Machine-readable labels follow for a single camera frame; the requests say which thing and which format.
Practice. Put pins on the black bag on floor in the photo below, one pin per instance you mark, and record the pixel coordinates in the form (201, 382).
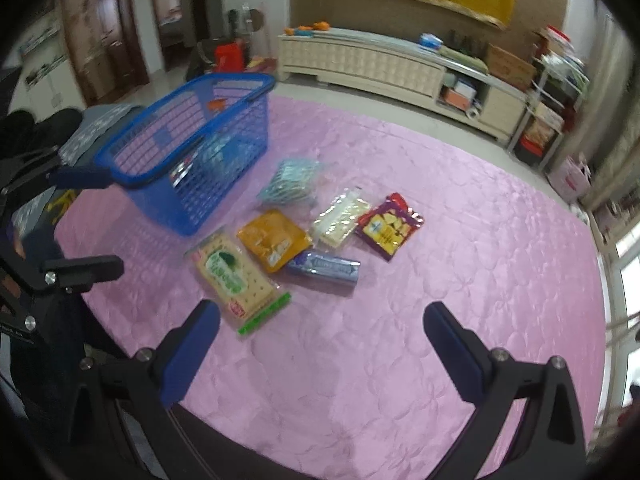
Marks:
(202, 59)

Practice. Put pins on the blue plastic basket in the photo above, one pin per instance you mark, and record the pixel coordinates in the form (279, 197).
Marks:
(178, 161)

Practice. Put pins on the cardboard box on cabinet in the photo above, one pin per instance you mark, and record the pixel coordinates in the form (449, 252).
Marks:
(509, 68)

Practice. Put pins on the white wafer biscuit packet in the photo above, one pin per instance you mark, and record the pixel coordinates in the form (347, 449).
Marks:
(339, 220)

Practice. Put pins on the oranges on blue plate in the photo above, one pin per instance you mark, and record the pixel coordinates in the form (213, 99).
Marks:
(307, 29)

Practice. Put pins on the orange ice cream cone packet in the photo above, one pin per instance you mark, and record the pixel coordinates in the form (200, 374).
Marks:
(217, 105)

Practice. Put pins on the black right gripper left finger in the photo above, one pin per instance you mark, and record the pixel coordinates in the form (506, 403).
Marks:
(151, 383)

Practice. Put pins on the red purple yellow snack packet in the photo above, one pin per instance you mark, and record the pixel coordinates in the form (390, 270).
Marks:
(386, 227)

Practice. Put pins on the red shopping bag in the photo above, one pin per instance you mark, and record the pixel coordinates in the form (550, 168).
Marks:
(229, 58)

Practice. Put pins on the white metal shelf rack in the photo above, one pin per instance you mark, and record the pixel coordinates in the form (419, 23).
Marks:
(552, 103)

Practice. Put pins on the pink white gift bag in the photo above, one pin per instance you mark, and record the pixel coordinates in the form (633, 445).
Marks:
(571, 179)

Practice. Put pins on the pink quilted table cloth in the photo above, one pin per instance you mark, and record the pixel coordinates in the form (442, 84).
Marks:
(342, 383)

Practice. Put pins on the green folded cloth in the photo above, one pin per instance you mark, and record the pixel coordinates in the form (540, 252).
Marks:
(464, 59)

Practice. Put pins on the grey embroidered chair cushion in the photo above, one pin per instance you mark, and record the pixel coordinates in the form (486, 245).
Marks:
(98, 125)

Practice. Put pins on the blue tissue pack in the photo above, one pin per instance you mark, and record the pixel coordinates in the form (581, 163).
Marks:
(430, 42)

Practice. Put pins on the green cracker packet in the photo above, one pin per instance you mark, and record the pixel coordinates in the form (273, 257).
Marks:
(247, 296)

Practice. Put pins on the blue purple candy box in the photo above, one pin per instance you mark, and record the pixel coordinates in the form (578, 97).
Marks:
(325, 267)

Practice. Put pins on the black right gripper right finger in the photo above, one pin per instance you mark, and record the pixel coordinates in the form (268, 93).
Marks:
(549, 441)

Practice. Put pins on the cream tv cabinet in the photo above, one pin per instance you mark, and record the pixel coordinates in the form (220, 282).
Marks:
(405, 72)

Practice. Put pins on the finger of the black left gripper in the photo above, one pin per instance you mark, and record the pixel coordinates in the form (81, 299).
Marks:
(75, 269)
(35, 172)

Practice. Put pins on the light blue striped snack packet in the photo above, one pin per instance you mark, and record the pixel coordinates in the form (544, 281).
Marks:
(295, 181)

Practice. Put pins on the yellow orange snack packet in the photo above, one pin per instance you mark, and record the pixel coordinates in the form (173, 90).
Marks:
(274, 239)

